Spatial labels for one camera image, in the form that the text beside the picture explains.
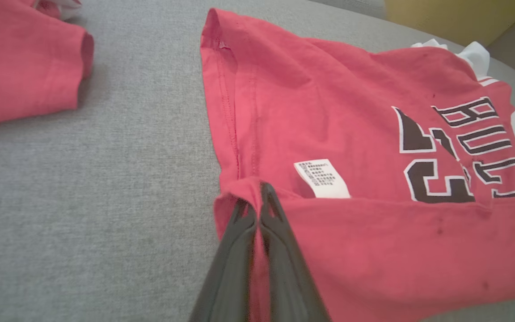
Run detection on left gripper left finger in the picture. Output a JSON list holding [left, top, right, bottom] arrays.
[[189, 198, 258, 322]]

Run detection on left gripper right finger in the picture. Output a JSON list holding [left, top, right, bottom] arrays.
[[257, 181, 332, 322]]

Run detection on red shorts with white drawstring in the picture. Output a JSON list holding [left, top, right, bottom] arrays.
[[199, 8, 515, 322]]

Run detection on red garment with white band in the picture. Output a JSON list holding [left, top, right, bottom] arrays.
[[0, 0, 95, 127]]

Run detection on grey sofa seat cushion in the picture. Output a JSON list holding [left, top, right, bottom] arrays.
[[311, 0, 387, 19]]

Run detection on yellow sofa backrest cushion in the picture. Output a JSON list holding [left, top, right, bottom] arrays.
[[384, 0, 515, 47]]

